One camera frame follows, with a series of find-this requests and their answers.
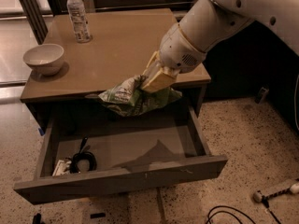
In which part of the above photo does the small black floor object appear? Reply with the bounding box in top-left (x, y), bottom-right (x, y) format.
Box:
top-left (32, 213), bottom-right (41, 224)

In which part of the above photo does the green jalapeno chip bag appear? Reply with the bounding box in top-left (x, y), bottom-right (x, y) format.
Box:
top-left (98, 75), bottom-right (182, 117)

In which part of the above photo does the brown cabinet with glossy top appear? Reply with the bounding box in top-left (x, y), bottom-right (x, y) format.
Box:
top-left (20, 7), bottom-right (212, 133)

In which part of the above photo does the open grey top drawer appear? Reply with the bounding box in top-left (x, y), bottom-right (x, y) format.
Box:
top-left (14, 103), bottom-right (227, 204)

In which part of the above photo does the clear plastic water bottle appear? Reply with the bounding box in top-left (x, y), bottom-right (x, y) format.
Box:
top-left (66, 0), bottom-right (92, 43)

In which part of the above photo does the white packet in drawer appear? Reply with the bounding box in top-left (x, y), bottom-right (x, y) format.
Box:
top-left (52, 160), bottom-right (71, 176)

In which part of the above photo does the black tape strip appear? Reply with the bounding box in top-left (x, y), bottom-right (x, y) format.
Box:
top-left (90, 213), bottom-right (106, 219)

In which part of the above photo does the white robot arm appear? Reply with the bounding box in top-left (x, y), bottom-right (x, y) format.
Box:
top-left (141, 0), bottom-right (299, 92)

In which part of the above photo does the blue tape piece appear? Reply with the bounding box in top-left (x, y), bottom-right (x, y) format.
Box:
top-left (38, 128), bottom-right (45, 136)

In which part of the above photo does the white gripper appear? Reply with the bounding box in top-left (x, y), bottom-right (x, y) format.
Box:
top-left (141, 23), bottom-right (206, 93)

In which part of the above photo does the white ceramic bowl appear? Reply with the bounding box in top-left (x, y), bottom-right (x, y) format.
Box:
top-left (22, 44), bottom-right (64, 76)

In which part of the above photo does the coiled black cable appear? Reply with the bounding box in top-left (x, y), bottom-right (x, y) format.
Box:
top-left (69, 136), bottom-right (98, 175)

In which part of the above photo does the black floor cable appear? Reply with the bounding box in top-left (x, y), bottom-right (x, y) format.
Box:
top-left (205, 205), bottom-right (257, 224)

